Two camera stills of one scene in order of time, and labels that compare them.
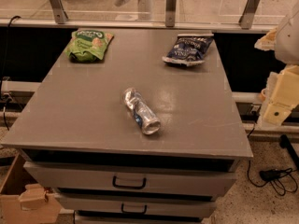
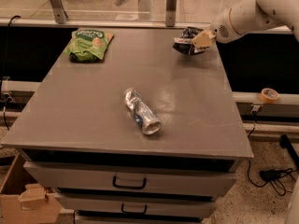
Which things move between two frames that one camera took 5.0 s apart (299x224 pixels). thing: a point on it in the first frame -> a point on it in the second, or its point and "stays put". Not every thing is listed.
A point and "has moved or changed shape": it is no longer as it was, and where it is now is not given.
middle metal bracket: x=170 y=6 stays put
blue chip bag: x=188 y=49 has moved or changed shape
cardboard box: x=22 y=200 stays put
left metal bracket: x=59 y=9 stays put
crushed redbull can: x=142 y=113 stays put
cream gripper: x=289 y=39 -> x=221 y=29
